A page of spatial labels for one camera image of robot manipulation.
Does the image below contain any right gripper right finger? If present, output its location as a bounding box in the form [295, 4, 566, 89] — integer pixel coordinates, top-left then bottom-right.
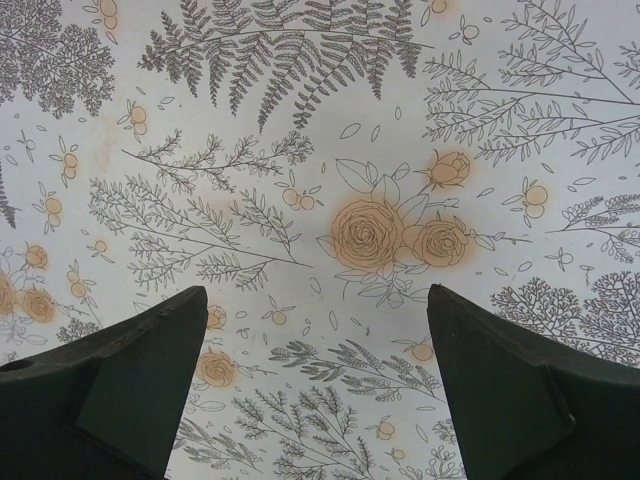
[427, 284, 639, 479]

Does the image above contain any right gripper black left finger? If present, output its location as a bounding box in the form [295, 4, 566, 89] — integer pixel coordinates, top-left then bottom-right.
[1, 286, 208, 479]

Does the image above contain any floral table mat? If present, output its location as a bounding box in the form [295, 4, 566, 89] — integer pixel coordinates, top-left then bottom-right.
[1, 1, 639, 479]

